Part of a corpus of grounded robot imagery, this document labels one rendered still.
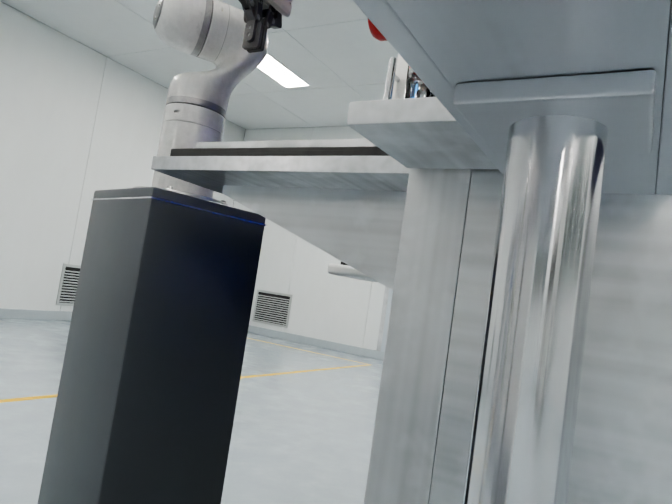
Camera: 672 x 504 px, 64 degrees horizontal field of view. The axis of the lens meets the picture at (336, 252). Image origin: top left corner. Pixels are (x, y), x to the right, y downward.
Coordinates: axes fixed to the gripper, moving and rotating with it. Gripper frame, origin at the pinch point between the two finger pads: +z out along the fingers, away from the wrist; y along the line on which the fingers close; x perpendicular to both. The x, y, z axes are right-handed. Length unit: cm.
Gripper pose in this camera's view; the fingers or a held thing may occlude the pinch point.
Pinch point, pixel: (254, 37)
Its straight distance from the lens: 92.2
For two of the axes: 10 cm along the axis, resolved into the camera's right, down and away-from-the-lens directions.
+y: 4.9, 1.4, 8.6
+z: -1.4, 9.9, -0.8
